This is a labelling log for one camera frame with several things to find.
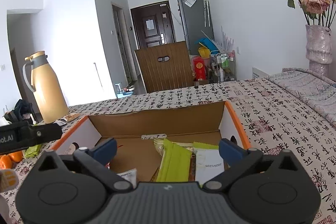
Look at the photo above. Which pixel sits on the white wall socket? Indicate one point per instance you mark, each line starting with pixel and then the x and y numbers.
pixel 237 50

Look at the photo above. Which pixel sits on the wooden chair back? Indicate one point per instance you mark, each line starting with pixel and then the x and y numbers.
pixel 162 69

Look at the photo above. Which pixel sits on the white folded umbrella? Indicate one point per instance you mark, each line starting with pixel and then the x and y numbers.
pixel 206 10

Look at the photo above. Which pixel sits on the clear cookie packet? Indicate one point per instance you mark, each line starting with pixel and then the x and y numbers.
pixel 71 117

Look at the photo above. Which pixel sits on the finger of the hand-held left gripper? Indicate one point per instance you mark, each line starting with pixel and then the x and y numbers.
pixel 44 132

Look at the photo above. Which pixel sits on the yellow bag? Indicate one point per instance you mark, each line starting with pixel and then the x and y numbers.
pixel 203 52

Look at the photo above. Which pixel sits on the small green packet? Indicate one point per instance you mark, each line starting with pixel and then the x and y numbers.
pixel 33 150

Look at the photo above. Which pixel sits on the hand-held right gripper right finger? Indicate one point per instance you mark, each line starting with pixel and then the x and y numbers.
pixel 231 150

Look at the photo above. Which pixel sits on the grey fridge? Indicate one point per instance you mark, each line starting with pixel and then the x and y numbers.
pixel 194 22

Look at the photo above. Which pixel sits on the white leaning panel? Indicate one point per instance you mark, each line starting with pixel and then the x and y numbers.
pixel 260 74

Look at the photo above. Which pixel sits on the pink textured vase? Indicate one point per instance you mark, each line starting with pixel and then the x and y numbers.
pixel 319 50

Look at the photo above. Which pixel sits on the dark brown entrance door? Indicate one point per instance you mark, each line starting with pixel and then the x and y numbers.
pixel 141 35

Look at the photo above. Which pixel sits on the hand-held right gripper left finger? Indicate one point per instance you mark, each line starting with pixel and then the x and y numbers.
pixel 105 149

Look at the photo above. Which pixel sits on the green white snack packet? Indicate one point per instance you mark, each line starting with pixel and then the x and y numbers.
pixel 210 166

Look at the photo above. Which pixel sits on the red gift box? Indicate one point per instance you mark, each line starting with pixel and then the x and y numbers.
pixel 199 67

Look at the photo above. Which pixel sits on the white rice cracker packet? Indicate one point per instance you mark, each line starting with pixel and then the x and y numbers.
pixel 128 178

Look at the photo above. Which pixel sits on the yellow thermos jug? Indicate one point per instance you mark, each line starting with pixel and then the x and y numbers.
pixel 48 92

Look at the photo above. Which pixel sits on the orange mandarin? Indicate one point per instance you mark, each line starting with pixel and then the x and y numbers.
pixel 16 156
pixel 4 161

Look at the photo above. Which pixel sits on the red cardboard box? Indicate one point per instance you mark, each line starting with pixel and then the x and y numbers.
pixel 157 121

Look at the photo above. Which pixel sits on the side room door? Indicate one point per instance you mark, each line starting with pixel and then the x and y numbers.
pixel 120 48

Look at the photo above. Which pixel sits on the long green snack wrapper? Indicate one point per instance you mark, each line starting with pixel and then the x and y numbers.
pixel 173 161

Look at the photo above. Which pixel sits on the door paper notice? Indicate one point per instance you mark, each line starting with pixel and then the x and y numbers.
pixel 150 24

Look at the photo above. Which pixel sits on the dark clothing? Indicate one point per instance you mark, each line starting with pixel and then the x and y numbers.
pixel 21 109

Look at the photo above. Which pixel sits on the white paper sheet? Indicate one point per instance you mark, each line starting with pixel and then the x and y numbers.
pixel 190 0

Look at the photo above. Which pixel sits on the white yellow patterned packet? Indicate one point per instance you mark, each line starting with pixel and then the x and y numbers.
pixel 9 180

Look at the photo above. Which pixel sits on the small white sachet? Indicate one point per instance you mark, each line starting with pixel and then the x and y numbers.
pixel 60 122

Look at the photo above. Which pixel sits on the grey patterned cloth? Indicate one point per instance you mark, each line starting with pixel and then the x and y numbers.
pixel 309 92

